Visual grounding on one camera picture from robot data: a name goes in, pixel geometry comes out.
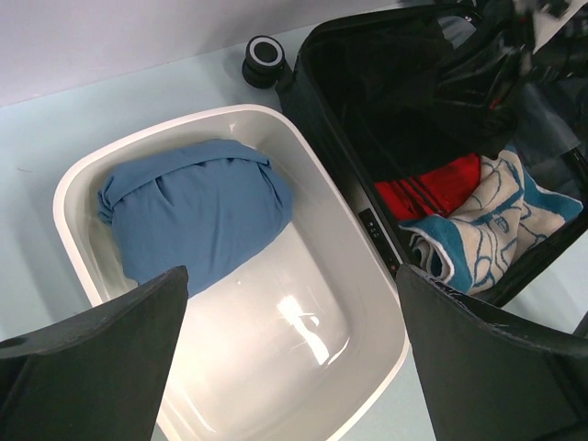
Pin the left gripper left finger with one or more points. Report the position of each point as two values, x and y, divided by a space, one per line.
99 375

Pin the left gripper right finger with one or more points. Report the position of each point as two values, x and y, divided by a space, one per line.
487 374

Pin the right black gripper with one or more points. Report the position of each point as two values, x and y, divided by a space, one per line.
513 43

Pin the black white space suitcase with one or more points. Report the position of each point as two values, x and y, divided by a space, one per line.
550 137

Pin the black garment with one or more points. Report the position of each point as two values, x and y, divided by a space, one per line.
379 85

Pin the teal cream patterned towel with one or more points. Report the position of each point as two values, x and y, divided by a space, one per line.
507 214

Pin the light blue garment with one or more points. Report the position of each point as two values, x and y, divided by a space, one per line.
209 206

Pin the red folded shirt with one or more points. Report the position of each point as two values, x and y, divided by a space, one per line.
439 192

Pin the cream oval tray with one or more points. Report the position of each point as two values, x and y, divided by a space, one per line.
295 344

